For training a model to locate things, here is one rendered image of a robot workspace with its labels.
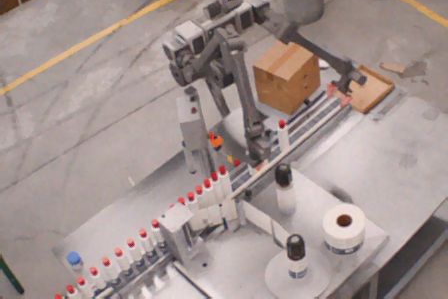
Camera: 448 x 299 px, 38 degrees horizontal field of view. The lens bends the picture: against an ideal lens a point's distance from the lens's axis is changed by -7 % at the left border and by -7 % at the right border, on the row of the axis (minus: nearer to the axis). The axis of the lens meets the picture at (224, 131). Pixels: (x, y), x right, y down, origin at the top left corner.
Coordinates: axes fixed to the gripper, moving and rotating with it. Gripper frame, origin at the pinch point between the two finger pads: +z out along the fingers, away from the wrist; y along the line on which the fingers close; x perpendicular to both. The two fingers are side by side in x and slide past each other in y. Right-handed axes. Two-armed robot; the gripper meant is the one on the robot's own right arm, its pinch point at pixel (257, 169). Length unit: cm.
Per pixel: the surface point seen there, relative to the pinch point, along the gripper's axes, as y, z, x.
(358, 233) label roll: 10, 14, -53
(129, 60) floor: 77, 106, 254
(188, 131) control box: -18.6, -26.5, 20.0
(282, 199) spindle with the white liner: 3.1, 16.1, -11.0
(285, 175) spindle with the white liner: 5.1, -0.8, -13.1
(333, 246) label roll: 1, 22, -45
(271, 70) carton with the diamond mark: 56, 1, 47
